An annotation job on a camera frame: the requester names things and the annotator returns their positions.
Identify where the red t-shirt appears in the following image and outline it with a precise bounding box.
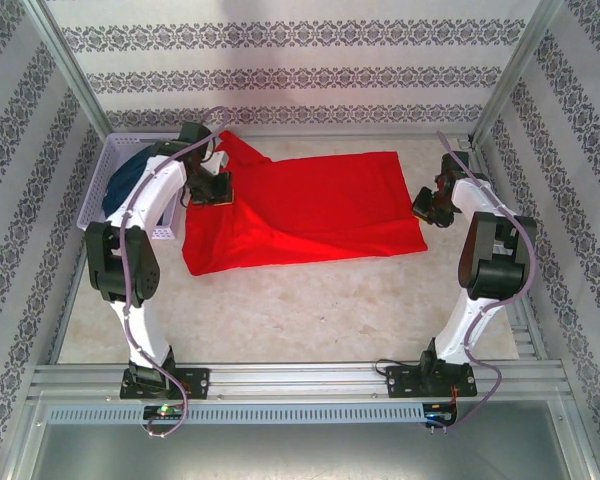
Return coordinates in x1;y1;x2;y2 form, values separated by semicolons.
181;130;429;278

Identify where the lavender plastic basket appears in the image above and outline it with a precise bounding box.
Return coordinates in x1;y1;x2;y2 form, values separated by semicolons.
76;132;187;242

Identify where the dark blue garment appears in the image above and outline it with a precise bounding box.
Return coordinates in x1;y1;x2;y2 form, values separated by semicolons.
102;148;152;222

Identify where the striped white bed cover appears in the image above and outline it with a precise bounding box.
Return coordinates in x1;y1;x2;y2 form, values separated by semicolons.
113;132;474;144

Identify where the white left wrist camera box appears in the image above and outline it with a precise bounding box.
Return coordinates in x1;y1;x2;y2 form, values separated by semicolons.
203;148;230;175

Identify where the aluminium frame post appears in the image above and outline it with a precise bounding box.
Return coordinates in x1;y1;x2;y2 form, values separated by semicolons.
470;0;565;145
24;0;120;145

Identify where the aluminium side rail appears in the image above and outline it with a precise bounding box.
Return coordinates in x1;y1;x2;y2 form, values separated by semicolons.
457;138;550;362

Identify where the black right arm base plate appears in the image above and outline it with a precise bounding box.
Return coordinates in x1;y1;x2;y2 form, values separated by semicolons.
385;364;479;400

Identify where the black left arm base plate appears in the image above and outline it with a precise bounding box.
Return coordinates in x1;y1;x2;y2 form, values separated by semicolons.
119;367;212;401

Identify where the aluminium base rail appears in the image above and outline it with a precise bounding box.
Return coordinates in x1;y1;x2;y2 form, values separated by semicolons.
27;362;566;401

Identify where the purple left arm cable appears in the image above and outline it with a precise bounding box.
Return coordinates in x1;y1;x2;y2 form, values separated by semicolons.
120;105;232;442

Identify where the grey slotted cable duct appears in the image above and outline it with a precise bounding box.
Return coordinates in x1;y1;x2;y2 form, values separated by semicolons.
46;402;427;424

